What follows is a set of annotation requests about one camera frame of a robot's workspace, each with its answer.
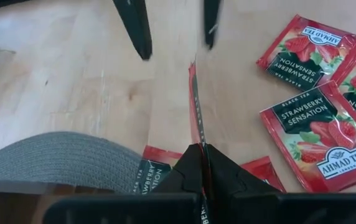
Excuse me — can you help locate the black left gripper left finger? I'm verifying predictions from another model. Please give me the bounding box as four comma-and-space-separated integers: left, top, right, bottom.
42, 143, 204, 224

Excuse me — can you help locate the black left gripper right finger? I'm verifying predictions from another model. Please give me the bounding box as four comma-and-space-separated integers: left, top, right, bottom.
203, 143, 356, 224

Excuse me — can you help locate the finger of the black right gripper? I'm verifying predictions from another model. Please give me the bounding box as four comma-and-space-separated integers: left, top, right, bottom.
112, 0, 153, 61
203, 0, 223, 50

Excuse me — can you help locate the round grey woven placemat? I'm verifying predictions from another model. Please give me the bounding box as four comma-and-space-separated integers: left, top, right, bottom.
0, 131, 144, 194

